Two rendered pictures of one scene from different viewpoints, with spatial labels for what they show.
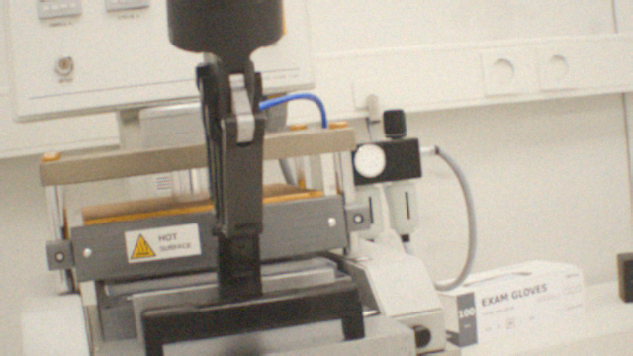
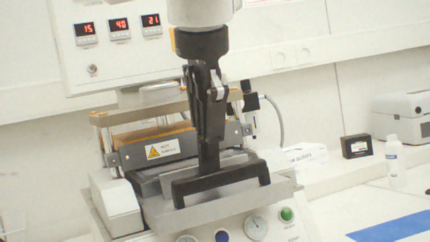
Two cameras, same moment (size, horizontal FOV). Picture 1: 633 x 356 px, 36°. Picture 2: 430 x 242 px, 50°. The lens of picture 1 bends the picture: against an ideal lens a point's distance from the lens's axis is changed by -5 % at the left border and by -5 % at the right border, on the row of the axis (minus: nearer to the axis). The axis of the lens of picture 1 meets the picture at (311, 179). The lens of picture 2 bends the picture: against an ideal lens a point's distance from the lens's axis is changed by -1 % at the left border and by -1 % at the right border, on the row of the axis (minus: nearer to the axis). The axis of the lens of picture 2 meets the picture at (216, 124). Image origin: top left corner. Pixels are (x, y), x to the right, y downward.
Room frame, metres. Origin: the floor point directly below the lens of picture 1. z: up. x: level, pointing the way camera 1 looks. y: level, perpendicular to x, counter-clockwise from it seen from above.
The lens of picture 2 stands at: (0.00, 0.12, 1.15)
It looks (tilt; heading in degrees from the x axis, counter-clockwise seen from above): 6 degrees down; 353
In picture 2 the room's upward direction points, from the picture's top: 10 degrees counter-clockwise
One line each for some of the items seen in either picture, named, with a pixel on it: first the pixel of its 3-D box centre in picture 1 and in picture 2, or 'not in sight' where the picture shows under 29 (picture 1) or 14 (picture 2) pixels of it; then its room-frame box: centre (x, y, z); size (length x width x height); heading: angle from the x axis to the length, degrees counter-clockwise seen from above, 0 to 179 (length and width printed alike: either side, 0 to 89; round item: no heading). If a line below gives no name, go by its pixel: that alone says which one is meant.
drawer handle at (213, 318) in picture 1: (252, 323); (221, 182); (0.66, 0.05, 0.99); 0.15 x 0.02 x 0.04; 104
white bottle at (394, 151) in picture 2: not in sight; (394, 160); (1.19, -0.50, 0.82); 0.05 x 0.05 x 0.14
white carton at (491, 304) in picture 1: (499, 301); (289, 162); (1.40, -0.25, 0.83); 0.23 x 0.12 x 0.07; 116
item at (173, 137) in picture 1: (205, 168); (169, 113); (0.95, 0.10, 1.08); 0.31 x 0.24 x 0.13; 104
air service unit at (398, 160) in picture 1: (380, 178); (241, 111); (1.10, -0.07, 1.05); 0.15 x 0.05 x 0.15; 104
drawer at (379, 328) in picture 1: (224, 316); (194, 180); (0.80, 0.08, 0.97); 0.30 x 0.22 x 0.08; 14
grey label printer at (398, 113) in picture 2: not in sight; (414, 114); (1.53, -0.76, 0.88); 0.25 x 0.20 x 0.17; 10
